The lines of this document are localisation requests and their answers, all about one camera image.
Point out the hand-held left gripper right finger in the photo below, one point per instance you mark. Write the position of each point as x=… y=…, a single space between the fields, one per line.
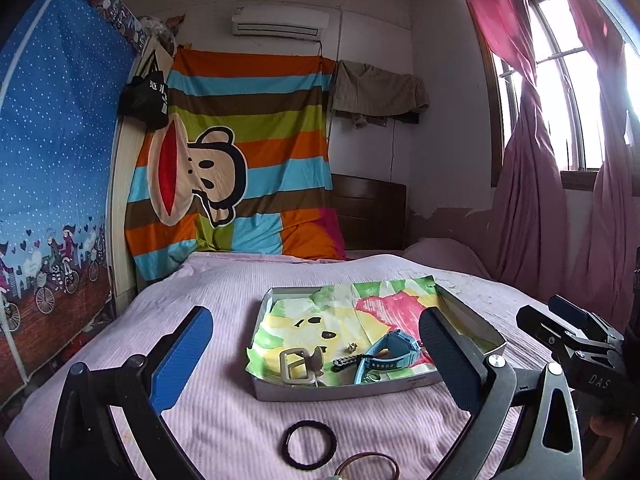
x=450 y=355

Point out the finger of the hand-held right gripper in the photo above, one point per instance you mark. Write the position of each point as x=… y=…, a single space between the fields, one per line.
x=545 y=330
x=575 y=312

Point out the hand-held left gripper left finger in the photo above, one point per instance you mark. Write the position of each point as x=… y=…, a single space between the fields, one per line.
x=181 y=355

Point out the light blue wrist watch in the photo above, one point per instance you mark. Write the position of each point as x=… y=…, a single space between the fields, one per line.
x=395 y=357

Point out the grey shallow tray box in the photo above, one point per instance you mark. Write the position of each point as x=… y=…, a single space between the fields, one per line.
x=350 y=392

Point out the metal belt buckle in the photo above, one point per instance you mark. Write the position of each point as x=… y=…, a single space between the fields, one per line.
x=305 y=360

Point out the person's right hand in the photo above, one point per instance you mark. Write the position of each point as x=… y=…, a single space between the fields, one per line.
x=612 y=430

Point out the pink quilted bedspread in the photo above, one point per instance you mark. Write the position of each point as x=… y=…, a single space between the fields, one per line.
x=210 y=285

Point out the pink pillow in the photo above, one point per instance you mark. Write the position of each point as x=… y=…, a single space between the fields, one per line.
x=445 y=257

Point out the pink curtain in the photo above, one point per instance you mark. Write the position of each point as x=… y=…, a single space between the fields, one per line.
x=530 y=210
x=610 y=220

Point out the colourful painted paper lining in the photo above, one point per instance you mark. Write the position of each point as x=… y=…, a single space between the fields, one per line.
x=325 y=315

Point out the dark wooden headboard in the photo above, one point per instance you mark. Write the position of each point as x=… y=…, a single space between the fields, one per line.
x=370 y=215

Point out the blue printed fabric wardrobe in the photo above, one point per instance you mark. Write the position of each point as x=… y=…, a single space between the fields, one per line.
x=50 y=160

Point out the striped monkey print sheet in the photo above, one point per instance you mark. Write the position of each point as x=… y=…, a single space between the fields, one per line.
x=280 y=135

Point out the black hanging bag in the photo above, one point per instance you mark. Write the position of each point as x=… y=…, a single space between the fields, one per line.
x=145 y=100

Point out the khaki hanging garment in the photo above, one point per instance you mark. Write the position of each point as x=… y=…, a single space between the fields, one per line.
x=380 y=90

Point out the window with white frame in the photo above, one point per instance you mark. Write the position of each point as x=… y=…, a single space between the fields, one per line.
x=555 y=85

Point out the white wall air conditioner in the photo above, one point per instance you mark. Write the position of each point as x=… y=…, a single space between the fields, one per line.
x=280 y=17

